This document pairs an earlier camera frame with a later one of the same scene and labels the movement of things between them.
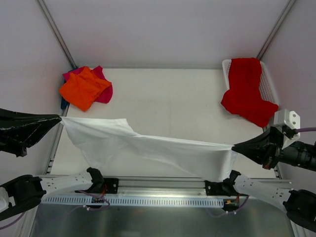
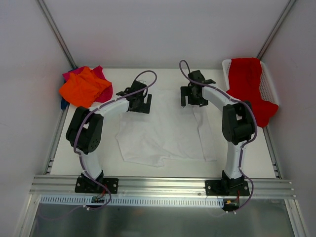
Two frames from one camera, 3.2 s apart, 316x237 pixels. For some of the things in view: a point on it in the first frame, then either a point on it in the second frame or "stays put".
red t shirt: (243, 98) stays put
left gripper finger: (10, 120) -> (136, 101)
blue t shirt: (63, 103) stays put
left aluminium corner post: (57, 34) stays put
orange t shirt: (81, 90) stays put
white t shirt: (112, 144) -> (169, 131)
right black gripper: (274, 148) -> (188, 92)
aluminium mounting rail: (147, 186) stays put
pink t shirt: (106, 95) stays put
